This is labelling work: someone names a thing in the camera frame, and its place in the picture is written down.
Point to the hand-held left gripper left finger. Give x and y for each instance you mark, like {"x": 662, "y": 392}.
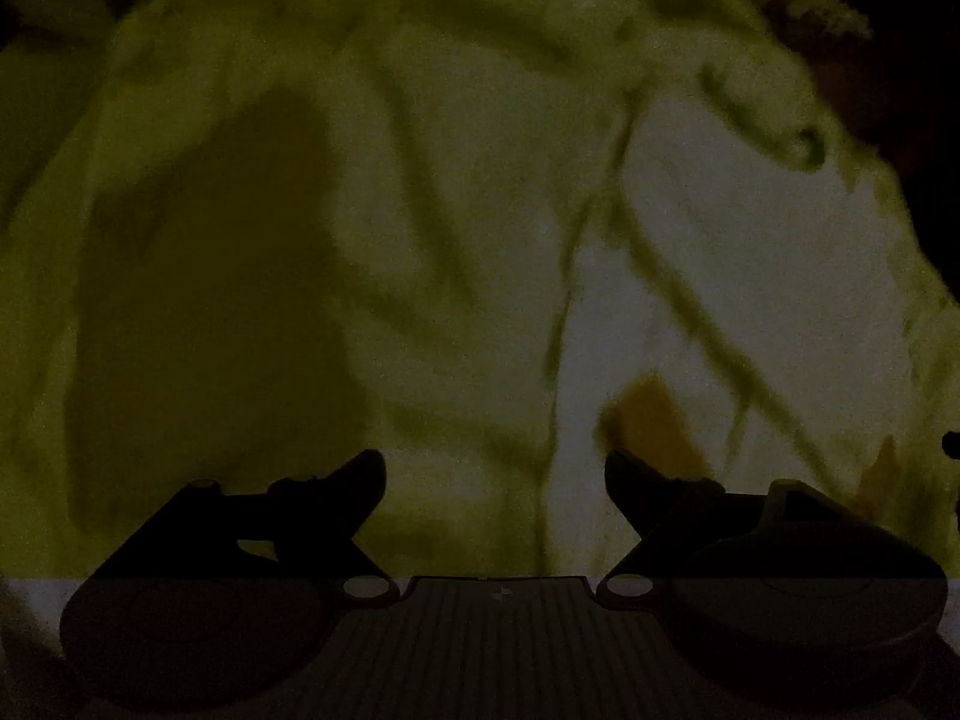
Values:
{"x": 366, "y": 469}

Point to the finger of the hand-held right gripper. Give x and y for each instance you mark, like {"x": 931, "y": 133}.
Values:
{"x": 952, "y": 445}

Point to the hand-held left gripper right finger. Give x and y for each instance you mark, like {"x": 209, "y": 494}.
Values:
{"x": 624, "y": 469}

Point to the small white garment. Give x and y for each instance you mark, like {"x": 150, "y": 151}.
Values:
{"x": 712, "y": 277}

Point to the leaf print blanket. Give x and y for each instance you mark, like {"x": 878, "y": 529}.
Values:
{"x": 225, "y": 277}

